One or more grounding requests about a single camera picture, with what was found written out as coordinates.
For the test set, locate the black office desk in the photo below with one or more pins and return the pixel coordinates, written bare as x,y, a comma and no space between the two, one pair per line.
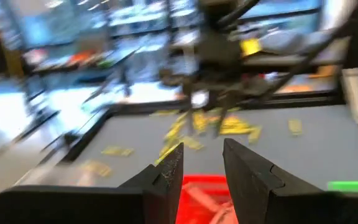
73,65

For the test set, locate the red plastic basket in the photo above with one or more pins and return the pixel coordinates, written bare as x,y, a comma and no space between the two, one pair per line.
204,178

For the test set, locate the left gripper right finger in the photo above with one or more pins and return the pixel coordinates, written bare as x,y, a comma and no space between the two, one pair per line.
250,186

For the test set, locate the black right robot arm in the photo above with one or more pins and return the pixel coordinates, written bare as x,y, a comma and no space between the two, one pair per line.
216,15

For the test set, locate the scattered yellow crayons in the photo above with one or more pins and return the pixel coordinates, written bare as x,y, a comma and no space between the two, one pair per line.
141,108

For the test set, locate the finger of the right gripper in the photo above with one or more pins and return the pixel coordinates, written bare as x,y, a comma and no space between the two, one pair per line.
222,119
190,119

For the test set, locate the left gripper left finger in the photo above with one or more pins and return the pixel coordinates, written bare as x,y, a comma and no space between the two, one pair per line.
163,186

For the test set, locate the green plastic basket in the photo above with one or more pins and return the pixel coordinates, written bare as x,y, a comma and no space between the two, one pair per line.
353,186

